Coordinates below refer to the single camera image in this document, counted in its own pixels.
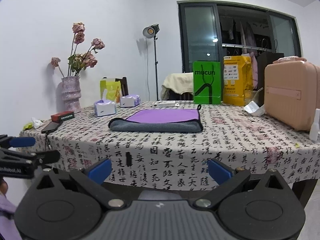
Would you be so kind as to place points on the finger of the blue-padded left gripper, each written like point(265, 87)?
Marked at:
point(18, 142)

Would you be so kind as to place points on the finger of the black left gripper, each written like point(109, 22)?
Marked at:
point(47, 157)

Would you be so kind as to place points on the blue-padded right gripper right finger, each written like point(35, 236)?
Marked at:
point(221, 173)

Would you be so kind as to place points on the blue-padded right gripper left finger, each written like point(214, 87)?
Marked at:
point(99, 171)

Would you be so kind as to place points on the purple and grey towel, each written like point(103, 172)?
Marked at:
point(160, 120)

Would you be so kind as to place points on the crumpled white tissue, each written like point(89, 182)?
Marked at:
point(35, 123)

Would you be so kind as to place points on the black smartphone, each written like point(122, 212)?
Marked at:
point(51, 127)

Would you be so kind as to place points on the calligraphy print tablecloth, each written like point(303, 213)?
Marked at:
point(178, 161)

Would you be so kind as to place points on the red and black small box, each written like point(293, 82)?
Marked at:
point(62, 116)

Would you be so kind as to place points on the near white purple tissue pack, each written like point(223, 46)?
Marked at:
point(104, 106)

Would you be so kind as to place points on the white purple tissue pack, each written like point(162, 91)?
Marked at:
point(104, 106)
point(129, 101)

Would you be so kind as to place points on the speckled pink ceramic vase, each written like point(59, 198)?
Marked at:
point(71, 93)

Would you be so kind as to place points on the crumpled white paper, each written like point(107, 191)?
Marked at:
point(253, 109)

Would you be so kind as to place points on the far white purple tissue pack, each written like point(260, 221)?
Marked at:
point(129, 101)

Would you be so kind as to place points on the yellow-green paper bag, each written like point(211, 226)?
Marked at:
point(110, 89)

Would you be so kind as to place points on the clear glass with straw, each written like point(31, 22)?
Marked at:
point(256, 97)

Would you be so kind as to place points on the green mucun paper bag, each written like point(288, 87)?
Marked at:
point(207, 82)

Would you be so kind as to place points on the white flat box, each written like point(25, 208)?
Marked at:
point(170, 103)

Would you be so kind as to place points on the dark wooden chair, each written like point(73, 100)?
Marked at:
point(123, 82)

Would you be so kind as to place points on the yellow printed paper bag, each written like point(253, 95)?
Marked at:
point(238, 80)

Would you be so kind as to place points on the cream cloth over chair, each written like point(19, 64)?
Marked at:
point(178, 83)

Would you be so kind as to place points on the white plastic bottle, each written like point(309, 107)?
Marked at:
point(314, 130)

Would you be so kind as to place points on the pink hard-shell suitcase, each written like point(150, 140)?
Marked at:
point(291, 93)

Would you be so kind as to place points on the clothes rack with garments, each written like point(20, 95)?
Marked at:
point(249, 36)

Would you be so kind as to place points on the dark framed sliding window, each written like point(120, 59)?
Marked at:
point(211, 30)

